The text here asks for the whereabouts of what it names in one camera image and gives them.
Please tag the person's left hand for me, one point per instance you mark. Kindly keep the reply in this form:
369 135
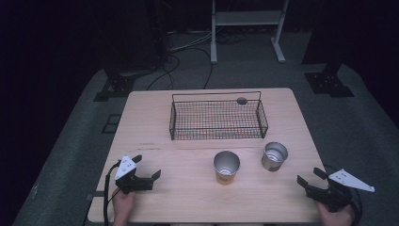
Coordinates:
123 204

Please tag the white metal table frame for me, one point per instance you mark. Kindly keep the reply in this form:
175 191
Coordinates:
247 18

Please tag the black stand base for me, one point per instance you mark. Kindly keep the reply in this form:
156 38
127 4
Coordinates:
327 83
114 89

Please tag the small grey round disc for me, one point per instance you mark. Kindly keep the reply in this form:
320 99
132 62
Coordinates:
241 100

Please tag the grey tape strip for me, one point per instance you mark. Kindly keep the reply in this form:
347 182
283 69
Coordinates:
94 195

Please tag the person's right hand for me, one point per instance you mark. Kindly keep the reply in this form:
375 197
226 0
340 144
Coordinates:
332 218

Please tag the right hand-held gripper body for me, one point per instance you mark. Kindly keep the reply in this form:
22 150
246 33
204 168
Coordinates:
334 196

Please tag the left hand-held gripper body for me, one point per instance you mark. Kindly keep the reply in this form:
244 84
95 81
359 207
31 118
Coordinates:
130 183

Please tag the plain metal cup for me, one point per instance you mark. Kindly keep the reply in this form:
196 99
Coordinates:
274 158

